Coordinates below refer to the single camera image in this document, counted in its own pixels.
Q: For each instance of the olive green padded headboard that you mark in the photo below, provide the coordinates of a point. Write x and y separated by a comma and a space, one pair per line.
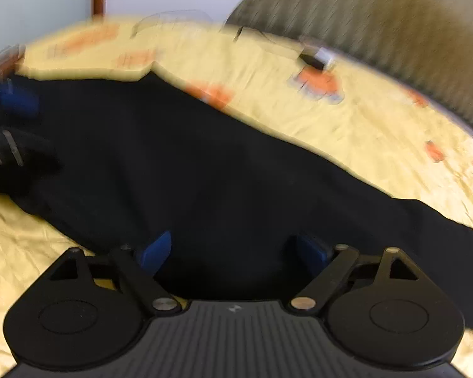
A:
378, 19

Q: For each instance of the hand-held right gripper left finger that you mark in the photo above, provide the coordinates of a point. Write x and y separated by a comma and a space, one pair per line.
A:
155, 252

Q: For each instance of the black power adapter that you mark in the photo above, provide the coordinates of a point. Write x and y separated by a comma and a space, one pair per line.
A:
311, 58

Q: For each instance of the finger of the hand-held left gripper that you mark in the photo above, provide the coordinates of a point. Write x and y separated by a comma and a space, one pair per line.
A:
19, 96
8, 149

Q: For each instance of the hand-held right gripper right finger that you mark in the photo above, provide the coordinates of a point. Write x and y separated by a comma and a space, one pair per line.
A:
309, 252

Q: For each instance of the white charger plug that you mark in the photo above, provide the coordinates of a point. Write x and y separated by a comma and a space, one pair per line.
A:
328, 57

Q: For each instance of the yellow printed blanket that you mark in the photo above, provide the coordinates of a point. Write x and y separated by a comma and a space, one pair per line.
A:
339, 126

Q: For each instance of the black pants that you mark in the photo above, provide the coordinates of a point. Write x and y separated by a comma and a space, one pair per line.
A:
205, 189

